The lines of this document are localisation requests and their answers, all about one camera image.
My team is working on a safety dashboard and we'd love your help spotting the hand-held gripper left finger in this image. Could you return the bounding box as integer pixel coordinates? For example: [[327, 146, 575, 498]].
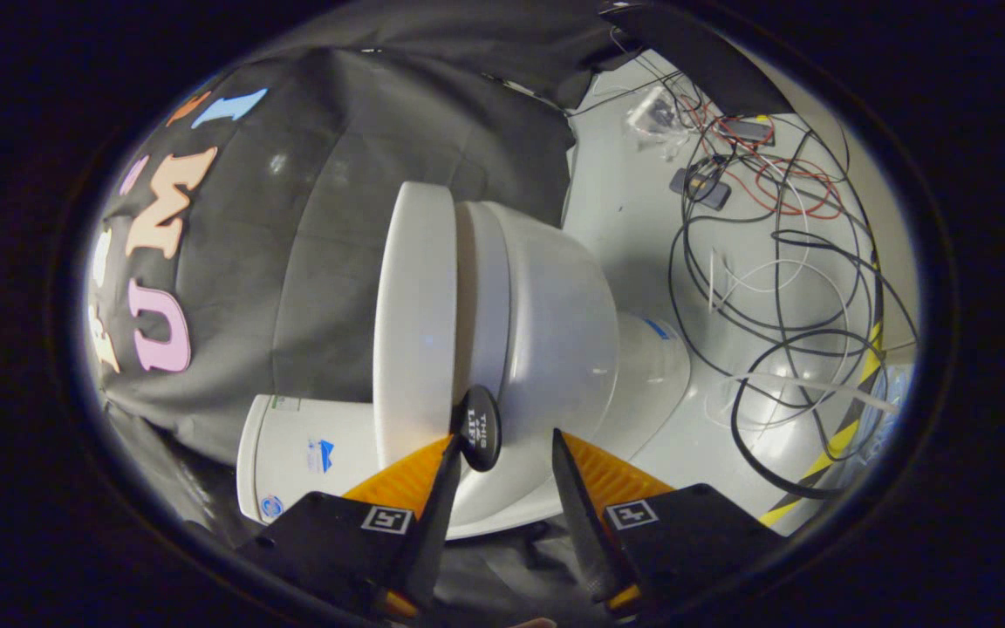
[[232, 434, 466, 622]]

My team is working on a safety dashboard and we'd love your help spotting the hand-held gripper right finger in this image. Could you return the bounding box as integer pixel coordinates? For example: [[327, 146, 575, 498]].
[[551, 428, 790, 616]]

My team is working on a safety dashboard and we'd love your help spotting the white toilet lid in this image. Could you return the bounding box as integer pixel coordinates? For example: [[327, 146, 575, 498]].
[[373, 181, 502, 473]]

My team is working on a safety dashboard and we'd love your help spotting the white toilet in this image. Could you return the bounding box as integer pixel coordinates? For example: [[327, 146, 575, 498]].
[[236, 201, 693, 540]]

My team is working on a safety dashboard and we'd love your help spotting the white tank cover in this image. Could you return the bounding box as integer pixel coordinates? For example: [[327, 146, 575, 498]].
[[236, 394, 266, 524]]

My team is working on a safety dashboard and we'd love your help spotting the yellow black hazard tape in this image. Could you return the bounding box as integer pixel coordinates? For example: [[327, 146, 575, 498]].
[[760, 262, 892, 529]]

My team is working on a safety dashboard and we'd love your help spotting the black backdrop cloth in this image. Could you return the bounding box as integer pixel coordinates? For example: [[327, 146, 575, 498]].
[[84, 0, 791, 625]]

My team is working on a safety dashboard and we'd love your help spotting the small black adapter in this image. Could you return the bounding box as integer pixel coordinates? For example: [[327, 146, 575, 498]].
[[670, 167, 732, 210]]

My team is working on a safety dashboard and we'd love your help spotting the clear plastic bag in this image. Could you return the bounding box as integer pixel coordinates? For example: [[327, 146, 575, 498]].
[[629, 87, 688, 160]]

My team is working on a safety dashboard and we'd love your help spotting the tangle of black cables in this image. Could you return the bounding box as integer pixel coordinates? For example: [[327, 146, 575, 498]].
[[668, 52, 918, 502]]

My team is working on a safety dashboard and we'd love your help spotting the red cable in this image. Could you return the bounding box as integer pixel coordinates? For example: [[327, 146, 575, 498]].
[[686, 96, 844, 219]]

